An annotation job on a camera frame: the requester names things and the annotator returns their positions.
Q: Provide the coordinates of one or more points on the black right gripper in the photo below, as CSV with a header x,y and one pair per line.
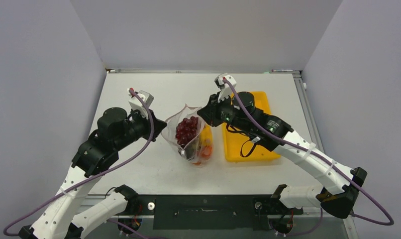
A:
x,y
210,111

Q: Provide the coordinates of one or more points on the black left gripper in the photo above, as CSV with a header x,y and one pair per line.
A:
x,y
135,114

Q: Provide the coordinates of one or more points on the red grape bunch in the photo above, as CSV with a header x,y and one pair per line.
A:
x,y
186,130

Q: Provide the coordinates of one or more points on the clear zip top bag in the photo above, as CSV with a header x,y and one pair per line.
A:
x,y
191,151

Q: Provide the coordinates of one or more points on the yellow bell pepper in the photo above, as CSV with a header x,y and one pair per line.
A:
x,y
206,137

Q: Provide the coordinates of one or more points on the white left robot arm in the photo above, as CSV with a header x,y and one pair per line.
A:
x,y
95,158

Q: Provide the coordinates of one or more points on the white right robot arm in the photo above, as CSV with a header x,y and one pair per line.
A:
x,y
339,184

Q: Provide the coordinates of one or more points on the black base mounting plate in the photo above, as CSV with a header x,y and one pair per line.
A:
x,y
210,212

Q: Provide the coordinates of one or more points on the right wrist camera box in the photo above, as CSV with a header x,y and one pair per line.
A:
x,y
225,90

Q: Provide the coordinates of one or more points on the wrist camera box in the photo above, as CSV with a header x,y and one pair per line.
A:
x,y
225,90
140,101

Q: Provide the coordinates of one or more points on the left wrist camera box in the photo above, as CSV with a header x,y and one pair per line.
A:
x,y
140,101

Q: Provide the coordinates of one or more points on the aluminium frame rail back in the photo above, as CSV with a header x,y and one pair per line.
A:
x,y
131,71

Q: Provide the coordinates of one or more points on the aluminium frame rail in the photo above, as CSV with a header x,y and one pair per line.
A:
x,y
131,71
307,128

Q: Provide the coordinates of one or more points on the aluminium frame rail right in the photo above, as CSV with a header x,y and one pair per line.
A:
x,y
307,128

